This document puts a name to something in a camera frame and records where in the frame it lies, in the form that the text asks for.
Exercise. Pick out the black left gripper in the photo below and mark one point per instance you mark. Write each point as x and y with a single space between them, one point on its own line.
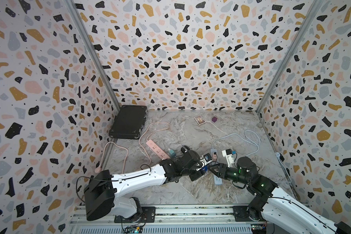
196 177

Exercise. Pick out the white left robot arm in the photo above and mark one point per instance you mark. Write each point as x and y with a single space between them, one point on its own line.
106 192

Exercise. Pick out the pink power strip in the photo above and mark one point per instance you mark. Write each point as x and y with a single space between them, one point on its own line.
157 150

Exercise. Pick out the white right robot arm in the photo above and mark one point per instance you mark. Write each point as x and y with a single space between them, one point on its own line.
271 203

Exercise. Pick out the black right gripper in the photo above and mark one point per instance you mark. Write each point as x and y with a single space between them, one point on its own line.
223 170

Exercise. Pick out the black briefcase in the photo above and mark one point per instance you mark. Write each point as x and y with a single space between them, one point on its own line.
129 122

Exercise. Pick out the aluminium corner post right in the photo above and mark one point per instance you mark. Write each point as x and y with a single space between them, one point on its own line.
313 10

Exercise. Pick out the aluminium corner post left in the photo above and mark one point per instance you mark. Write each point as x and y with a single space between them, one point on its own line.
70 5

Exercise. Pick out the aluminium corner post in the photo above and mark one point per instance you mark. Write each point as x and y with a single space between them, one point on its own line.
70 5
313 10

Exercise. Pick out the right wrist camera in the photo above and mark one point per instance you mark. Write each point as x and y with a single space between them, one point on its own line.
230 156

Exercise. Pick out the playing card box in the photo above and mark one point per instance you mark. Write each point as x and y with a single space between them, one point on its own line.
199 119

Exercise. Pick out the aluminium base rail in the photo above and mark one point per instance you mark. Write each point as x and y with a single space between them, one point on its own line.
184 219

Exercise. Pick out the white power strip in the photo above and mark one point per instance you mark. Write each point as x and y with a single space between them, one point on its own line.
217 180

